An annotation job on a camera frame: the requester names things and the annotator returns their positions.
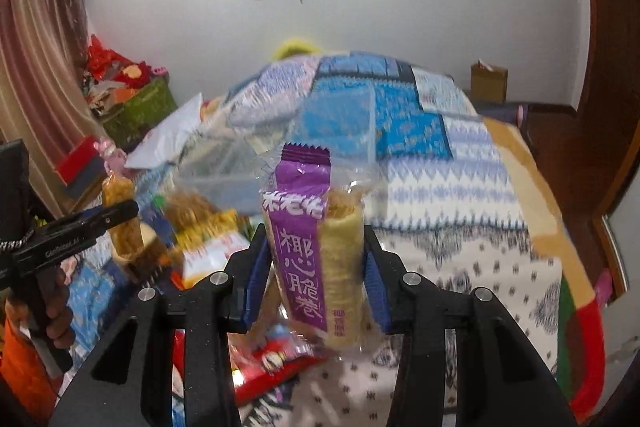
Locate clear bag golden snack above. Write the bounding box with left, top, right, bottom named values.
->
left=102, top=171, right=143, bottom=260

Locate red cartoon noodle snack bag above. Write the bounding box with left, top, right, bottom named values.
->
left=171, top=325, right=329, bottom=408

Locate purple coconut roll snack pack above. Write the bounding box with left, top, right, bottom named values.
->
left=262, top=143, right=364, bottom=351

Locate left hand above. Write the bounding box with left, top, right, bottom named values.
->
left=4, top=267, right=75, bottom=350

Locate red box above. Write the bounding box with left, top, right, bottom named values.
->
left=54, top=135, right=106, bottom=199

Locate pink plush toy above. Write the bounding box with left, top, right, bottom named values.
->
left=93, top=138, right=132, bottom=178

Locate striped window curtain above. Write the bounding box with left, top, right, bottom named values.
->
left=1, top=0, right=104, bottom=217

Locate green storage box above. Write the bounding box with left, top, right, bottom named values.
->
left=100, top=76, right=178, bottom=152

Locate yellow white snack pack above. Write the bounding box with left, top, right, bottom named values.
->
left=175, top=209, right=250, bottom=288

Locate white pillow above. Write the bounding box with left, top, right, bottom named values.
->
left=125, top=93, right=203, bottom=170

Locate patchwork blue bed quilt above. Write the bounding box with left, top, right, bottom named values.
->
left=64, top=50, right=606, bottom=425

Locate clear plastic storage box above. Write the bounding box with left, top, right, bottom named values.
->
left=168, top=87, right=382, bottom=216

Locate brown wooden door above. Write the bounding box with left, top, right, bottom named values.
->
left=532, top=0, right=639, bottom=296

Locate brown cardboard box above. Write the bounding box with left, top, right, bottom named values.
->
left=471, top=60, right=508, bottom=104

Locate yellow hoop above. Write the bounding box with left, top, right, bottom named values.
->
left=272, top=37, right=322, bottom=61

